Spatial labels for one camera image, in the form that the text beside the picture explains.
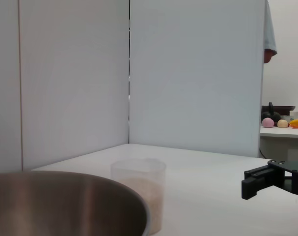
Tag person light blue shirt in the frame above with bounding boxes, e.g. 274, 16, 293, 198
263, 0, 278, 56

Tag clear plastic measuring cup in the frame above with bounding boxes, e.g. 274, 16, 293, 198
110, 158, 167, 234

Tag white rice grains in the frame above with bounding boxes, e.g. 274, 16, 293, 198
116, 176, 164, 234

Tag black teapot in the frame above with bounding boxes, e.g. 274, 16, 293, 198
261, 102, 280, 122

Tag white partition panel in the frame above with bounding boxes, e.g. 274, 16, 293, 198
0, 0, 130, 174
129, 0, 265, 158

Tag stainless steel mixing bowl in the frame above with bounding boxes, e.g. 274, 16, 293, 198
0, 171, 151, 236

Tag white side table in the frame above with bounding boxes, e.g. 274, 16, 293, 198
259, 124, 298, 161

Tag dark rectangular tray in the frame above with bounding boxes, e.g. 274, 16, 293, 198
261, 105, 296, 116

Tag pink ball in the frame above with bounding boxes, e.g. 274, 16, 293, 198
262, 117, 275, 128

